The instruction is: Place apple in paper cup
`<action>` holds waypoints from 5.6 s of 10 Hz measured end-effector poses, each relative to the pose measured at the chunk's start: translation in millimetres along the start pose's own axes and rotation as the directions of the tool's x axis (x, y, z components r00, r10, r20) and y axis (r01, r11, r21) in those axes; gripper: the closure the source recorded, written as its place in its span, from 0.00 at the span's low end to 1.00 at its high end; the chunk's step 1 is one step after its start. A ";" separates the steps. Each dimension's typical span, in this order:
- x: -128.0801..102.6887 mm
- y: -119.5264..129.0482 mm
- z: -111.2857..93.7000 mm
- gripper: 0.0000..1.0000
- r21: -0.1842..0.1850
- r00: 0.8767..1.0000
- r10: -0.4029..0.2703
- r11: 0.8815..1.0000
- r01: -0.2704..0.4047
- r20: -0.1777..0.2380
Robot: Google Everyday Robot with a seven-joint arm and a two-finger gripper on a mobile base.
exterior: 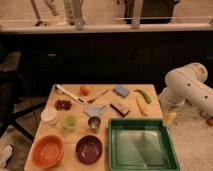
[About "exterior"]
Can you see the bunch of dark grapes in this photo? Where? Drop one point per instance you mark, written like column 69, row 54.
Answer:
column 63, row 105

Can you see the black chair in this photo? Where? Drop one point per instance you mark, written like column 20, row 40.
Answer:
column 8, row 87

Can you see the white shoe on floor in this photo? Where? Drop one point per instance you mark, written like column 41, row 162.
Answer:
column 5, row 155

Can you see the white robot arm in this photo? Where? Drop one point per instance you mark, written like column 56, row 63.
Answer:
column 186, row 83

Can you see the light blue cloth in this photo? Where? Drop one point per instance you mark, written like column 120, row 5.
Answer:
column 95, row 111

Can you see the yellow banana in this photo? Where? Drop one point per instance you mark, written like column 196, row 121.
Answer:
column 142, row 107

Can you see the green plastic tray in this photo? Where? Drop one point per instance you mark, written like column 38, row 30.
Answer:
column 140, row 145

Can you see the green plastic cup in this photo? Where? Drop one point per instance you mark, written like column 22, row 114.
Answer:
column 69, row 122

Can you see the wooden handled fork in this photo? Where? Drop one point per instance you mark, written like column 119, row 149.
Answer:
column 98, row 96

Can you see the small orange apple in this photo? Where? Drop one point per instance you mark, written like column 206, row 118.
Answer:
column 84, row 89

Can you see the orange plastic bowl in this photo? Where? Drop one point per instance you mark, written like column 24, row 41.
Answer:
column 47, row 152

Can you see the brown yellow scrub sponge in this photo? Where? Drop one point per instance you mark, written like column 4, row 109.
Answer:
column 120, row 108

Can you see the dark purple bowl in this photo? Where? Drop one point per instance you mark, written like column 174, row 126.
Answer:
column 89, row 149

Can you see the small metal cup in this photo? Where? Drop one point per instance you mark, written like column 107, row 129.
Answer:
column 94, row 123

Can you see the white paper cup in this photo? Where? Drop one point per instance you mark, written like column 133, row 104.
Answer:
column 49, row 116

